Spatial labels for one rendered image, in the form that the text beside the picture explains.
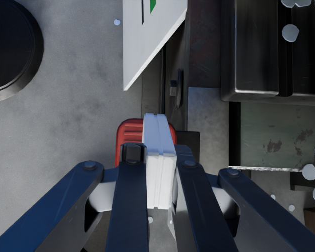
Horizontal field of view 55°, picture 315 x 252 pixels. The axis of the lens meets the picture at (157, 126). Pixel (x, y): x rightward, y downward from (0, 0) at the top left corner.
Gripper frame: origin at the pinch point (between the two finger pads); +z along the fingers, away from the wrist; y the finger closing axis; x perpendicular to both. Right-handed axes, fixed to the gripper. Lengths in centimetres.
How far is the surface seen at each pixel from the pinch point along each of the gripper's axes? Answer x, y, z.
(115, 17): 9, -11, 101
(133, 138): -3.4, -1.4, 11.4
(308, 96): 0.6, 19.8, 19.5
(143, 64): -2, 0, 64
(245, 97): -0.6, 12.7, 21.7
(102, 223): -56, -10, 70
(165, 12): 10, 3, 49
